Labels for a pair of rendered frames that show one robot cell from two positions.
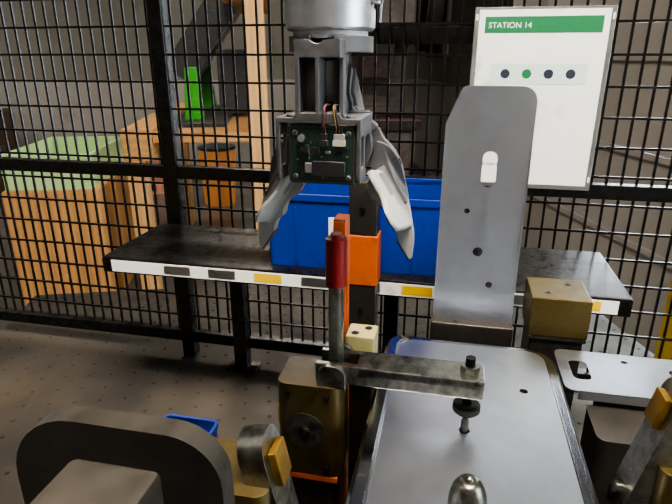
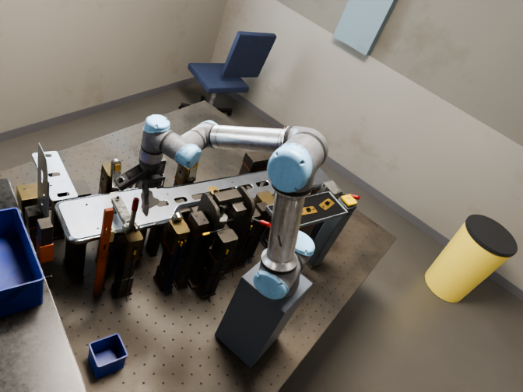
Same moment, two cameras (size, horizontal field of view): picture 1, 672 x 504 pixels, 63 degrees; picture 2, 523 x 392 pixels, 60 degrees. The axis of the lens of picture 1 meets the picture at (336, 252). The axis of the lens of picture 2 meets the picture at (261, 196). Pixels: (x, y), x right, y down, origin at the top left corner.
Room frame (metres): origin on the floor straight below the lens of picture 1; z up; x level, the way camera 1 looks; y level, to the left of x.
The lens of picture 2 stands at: (1.31, 0.89, 2.35)
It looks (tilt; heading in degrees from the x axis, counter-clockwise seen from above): 39 degrees down; 209
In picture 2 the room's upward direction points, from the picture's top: 23 degrees clockwise
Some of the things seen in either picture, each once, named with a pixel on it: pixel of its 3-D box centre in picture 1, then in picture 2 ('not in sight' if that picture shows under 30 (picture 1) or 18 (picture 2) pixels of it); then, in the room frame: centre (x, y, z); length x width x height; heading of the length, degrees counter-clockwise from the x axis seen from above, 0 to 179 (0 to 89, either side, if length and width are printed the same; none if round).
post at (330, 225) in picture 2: not in sight; (328, 233); (-0.38, 0.39, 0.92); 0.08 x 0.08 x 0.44; 78
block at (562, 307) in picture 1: (542, 394); (31, 224); (0.73, -0.32, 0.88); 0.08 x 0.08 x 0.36; 78
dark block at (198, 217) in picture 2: not in sight; (188, 252); (0.29, 0.12, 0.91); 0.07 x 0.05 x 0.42; 78
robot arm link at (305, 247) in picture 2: not in sight; (293, 252); (0.23, 0.50, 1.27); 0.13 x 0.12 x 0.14; 15
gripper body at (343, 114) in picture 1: (329, 111); (149, 171); (0.49, 0.01, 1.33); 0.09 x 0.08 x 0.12; 168
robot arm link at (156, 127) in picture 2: not in sight; (156, 134); (0.49, 0.01, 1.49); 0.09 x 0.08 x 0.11; 105
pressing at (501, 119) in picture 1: (481, 212); (43, 190); (0.74, -0.20, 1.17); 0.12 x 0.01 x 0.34; 78
